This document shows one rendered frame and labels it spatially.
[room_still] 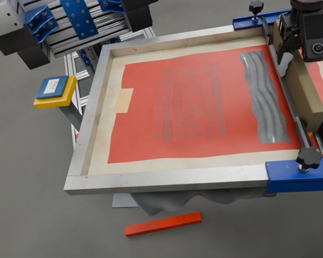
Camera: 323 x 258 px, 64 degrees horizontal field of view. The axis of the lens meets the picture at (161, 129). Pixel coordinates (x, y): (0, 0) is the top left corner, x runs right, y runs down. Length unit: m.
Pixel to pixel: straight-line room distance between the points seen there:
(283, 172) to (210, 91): 0.33
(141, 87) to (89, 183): 0.36
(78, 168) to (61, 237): 1.17
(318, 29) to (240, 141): 0.30
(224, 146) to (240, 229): 0.96
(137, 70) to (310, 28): 0.54
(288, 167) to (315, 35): 0.28
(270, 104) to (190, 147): 0.25
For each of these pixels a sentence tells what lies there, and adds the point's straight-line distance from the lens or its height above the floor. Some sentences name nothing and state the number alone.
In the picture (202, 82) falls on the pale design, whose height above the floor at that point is 0.95.
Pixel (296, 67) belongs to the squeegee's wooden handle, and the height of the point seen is 1.06.
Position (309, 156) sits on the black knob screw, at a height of 1.06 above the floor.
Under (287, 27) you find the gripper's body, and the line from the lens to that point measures 0.70.
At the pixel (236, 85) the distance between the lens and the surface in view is 0.81.
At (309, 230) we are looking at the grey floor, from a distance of 1.65.
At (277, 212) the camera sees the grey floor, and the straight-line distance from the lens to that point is 1.64.
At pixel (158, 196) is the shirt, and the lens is 0.87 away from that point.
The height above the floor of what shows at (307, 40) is 1.16.
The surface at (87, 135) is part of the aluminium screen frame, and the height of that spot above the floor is 0.99.
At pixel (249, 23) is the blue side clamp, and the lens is 0.97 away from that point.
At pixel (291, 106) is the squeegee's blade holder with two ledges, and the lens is 0.72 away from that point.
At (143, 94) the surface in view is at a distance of 0.83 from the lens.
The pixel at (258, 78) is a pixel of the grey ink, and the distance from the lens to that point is 0.83.
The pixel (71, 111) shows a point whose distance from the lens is 1.07.
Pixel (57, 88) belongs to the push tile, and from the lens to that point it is 0.99.
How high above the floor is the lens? 1.53
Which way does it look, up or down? 52 degrees down
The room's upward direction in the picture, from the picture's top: 19 degrees counter-clockwise
